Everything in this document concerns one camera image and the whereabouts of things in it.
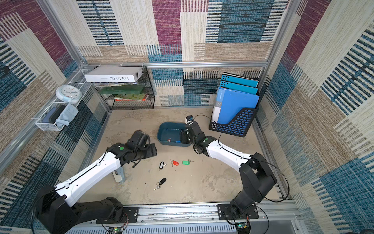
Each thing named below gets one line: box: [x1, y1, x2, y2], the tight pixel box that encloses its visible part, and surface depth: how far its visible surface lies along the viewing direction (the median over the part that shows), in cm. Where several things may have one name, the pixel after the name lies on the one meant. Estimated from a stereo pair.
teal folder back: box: [221, 72, 260, 88], surface depth 96 cm
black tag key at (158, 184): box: [153, 177, 167, 191], surface depth 85 cm
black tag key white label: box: [158, 161, 168, 171], surface depth 92 cm
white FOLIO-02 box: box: [84, 65, 145, 83], surface depth 81 cm
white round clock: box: [55, 84, 83, 104], surface depth 76 cm
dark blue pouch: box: [42, 104, 66, 124], surface depth 67 cm
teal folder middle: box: [219, 80, 259, 95], surface depth 93 cm
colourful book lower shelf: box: [113, 93, 150, 101], surface depth 101 cm
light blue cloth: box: [55, 102, 79, 129], surface depth 70 cm
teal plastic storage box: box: [156, 121, 192, 147], surface depth 104 cm
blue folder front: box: [211, 87, 260, 124], surface depth 91 cm
